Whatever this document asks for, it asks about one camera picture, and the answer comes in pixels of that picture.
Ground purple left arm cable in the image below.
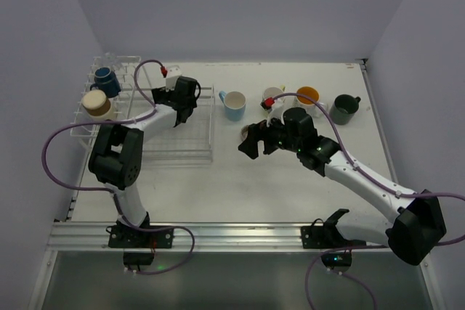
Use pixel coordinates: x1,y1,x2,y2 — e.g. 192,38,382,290
41,59,168,193

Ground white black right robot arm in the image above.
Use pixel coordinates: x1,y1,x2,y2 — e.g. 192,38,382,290
238,107,446,266

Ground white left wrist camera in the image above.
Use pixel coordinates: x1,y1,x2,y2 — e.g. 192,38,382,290
165,65,182,90

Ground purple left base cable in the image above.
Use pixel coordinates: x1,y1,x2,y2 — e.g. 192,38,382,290
105,193,196,275

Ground clear glass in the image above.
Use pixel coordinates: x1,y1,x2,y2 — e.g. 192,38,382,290
102,52,119,70

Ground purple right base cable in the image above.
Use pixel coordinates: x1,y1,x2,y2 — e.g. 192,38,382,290
304,246,379,310

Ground white wire dish rack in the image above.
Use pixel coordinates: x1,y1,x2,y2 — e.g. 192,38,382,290
142,85,215,166

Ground light blue mug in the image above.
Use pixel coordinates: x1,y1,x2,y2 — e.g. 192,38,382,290
219,91,246,121

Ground white wire plate rack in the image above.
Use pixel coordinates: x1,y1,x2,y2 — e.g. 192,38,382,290
70,53,153,155

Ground dark blue mug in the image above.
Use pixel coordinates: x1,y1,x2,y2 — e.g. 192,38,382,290
89,67,121,98

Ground cream brown mug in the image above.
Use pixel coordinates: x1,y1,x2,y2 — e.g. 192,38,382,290
81,89,117,121

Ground white patterned orange-inside mug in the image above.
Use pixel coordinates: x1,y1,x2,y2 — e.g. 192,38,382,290
293,86,328,118

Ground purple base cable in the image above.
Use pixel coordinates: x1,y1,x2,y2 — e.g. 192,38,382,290
304,246,379,310
105,193,196,275

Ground aluminium mounting rail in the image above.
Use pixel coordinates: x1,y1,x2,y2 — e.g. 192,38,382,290
46,219,397,252

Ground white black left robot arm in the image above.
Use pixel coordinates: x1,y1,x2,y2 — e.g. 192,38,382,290
88,76,201,231

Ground pale yellow mug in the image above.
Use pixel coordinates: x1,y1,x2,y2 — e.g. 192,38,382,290
262,85,286,103

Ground dark teal wave mug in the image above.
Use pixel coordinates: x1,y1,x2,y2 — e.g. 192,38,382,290
329,94,361,125

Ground speckled beige small cup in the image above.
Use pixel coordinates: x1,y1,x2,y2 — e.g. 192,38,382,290
240,125,249,142

